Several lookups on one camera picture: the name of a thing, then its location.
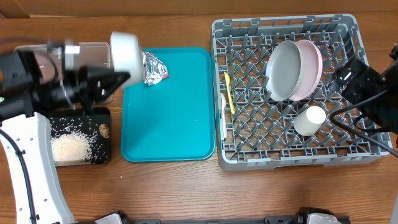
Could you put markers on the teal serving tray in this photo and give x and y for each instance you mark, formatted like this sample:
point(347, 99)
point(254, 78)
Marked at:
point(173, 120)

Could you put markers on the grey plastic dishwasher rack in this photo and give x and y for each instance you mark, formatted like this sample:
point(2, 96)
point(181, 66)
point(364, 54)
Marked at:
point(261, 133)

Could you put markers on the yellow plastic spoon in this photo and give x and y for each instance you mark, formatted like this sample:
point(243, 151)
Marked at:
point(228, 87)

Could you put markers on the brown food scrap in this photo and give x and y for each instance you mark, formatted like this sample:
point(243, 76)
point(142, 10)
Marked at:
point(104, 131)

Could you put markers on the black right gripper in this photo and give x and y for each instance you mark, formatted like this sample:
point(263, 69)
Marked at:
point(357, 81)

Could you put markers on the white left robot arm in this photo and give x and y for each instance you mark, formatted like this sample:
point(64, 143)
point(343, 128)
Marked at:
point(25, 124)

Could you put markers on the white paper cup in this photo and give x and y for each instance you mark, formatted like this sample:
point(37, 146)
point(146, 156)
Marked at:
point(309, 121)

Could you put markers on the grey bowl of rice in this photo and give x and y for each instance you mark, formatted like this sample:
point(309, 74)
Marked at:
point(127, 57)

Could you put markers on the large pinkish white plate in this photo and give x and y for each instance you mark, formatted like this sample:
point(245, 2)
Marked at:
point(312, 69)

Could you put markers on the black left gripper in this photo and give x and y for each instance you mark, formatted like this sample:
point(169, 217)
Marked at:
point(87, 89)

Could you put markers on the small grey plate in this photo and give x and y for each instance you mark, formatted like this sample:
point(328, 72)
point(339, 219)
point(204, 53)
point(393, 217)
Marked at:
point(284, 70)

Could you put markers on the clear plastic bin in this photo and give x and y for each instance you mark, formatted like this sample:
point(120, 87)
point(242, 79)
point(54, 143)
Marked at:
point(91, 53)

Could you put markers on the foil wrapper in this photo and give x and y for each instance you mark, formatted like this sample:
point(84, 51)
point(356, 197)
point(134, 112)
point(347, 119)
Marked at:
point(154, 69)

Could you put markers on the black plastic tray bin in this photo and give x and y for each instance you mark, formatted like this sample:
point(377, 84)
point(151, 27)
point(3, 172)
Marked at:
point(70, 121)

